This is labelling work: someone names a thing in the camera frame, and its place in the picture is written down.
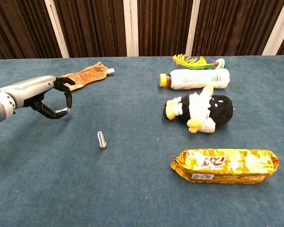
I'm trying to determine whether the left black grey robot hand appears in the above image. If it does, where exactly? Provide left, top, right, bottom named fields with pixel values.
left=0, top=75, right=76, bottom=120

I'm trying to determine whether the orange spout drink pouch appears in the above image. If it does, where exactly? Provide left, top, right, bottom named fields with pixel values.
left=58, top=61, right=115, bottom=92

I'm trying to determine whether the dark brown pleated curtain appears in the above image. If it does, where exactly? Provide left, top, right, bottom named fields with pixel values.
left=0, top=0, right=284, bottom=61

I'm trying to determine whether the teal felt table cloth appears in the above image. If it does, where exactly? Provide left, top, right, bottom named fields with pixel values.
left=0, top=54, right=284, bottom=227

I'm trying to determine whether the white bottle with yellow cap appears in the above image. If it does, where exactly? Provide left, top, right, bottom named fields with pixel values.
left=159, top=68, right=231, bottom=90

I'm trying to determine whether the black white plush doll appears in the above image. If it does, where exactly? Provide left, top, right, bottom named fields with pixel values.
left=162, top=85, right=236, bottom=134

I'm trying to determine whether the yellow green feather shuttlecock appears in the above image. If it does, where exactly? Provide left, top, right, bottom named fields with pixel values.
left=172, top=53, right=226, bottom=71

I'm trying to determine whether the golden foil snack package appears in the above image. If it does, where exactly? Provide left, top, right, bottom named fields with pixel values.
left=169, top=148, right=280, bottom=184

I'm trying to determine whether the white frame post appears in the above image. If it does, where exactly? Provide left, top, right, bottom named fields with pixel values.
left=262, top=0, right=284, bottom=56
left=186, top=0, right=201, bottom=57
left=44, top=0, right=70, bottom=59
left=123, top=0, right=139, bottom=57

